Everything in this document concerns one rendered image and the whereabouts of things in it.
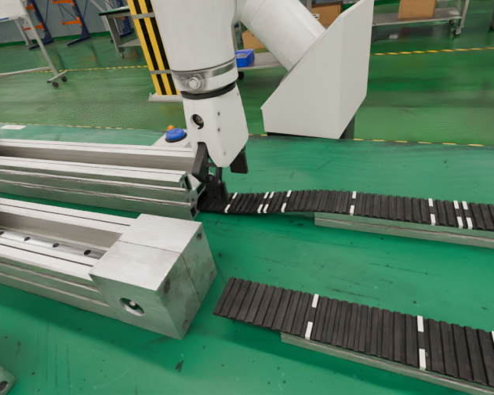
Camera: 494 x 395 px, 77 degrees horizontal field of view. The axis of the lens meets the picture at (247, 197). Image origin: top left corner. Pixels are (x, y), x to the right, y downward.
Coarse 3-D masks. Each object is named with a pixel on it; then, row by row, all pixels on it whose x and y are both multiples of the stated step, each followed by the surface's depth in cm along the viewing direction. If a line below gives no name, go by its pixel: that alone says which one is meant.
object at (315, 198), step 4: (312, 192) 49; (316, 192) 49; (320, 192) 48; (312, 196) 48; (316, 196) 48; (320, 196) 47; (312, 200) 47; (316, 200) 47; (320, 200) 47; (308, 204) 47; (312, 204) 47; (316, 204) 46; (320, 204) 46; (308, 208) 46; (312, 208) 46; (316, 208) 45
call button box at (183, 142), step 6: (186, 132) 67; (162, 138) 67; (180, 138) 65; (186, 138) 65; (156, 144) 65; (162, 144) 65; (168, 144) 64; (174, 144) 64; (180, 144) 63; (186, 144) 63
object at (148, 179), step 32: (0, 160) 64; (32, 160) 62; (64, 160) 67; (96, 160) 63; (128, 160) 60; (160, 160) 57; (192, 160) 54; (32, 192) 66; (64, 192) 61; (96, 192) 59; (128, 192) 54; (160, 192) 51; (192, 192) 52
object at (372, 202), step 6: (366, 198) 45; (372, 198) 46; (378, 198) 45; (366, 204) 44; (372, 204) 45; (378, 204) 44; (366, 210) 43; (372, 210) 43; (378, 210) 43; (366, 216) 43; (372, 216) 43; (378, 216) 42
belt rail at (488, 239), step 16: (320, 224) 47; (336, 224) 46; (352, 224) 45; (368, 224) 45; (384, 224) 43; (400, 224) 42; (416, 224) 41; (432, 240) 42; (448, 240) 41; (464, 240) 40; (480, 240) 39
